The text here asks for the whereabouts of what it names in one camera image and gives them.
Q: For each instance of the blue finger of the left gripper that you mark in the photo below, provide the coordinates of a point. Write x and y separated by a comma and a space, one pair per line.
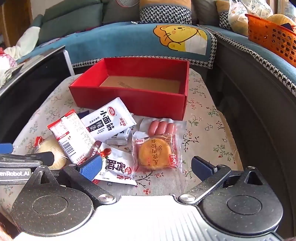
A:
6, 148
47, 158

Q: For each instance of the white duck neck snack packet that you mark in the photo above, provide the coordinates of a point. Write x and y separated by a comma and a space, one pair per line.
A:
116, 166

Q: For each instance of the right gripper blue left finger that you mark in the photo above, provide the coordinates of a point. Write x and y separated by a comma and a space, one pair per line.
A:
80, 177

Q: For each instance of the blue wafer biscuit packet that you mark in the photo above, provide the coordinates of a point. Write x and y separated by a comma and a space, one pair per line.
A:
83, 114

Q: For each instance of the houndstooth orange pillow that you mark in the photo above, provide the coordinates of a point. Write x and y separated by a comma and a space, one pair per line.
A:
223, 9
165, 11

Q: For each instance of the white bun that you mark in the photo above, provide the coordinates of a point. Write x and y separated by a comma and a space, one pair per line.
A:
50, 144

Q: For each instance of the black glass coffee table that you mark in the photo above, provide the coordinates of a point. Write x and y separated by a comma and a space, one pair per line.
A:
26, 90

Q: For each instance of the red white long snack packet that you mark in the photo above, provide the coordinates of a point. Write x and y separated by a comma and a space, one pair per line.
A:
72, 136

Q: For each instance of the orange plastic basket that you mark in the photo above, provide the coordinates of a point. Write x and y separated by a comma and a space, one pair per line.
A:
273, 37

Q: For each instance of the green sofa cushion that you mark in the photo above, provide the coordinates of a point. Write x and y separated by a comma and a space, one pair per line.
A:
68, 17

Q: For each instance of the mooncake pastry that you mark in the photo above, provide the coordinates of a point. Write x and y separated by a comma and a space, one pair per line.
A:
156, 152

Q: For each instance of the white Kaprons wafer packet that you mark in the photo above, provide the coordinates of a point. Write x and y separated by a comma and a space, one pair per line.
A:
120, 139

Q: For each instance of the white plastic bag on sofa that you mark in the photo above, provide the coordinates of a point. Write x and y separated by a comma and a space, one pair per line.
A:
237, 14

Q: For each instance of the white spicy gluten strip packet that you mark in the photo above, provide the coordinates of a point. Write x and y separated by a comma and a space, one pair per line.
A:
108, 120

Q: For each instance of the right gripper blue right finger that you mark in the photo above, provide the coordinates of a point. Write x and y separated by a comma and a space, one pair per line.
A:
211, 176

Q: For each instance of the red cardboard box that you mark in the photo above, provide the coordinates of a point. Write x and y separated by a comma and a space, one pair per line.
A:
152, 87

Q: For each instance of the white bag on table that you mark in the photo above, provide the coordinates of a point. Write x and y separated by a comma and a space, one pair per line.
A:
7, 62

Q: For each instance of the vacuum packed mini sausages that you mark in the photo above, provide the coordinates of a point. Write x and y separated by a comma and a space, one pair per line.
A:
157, 126

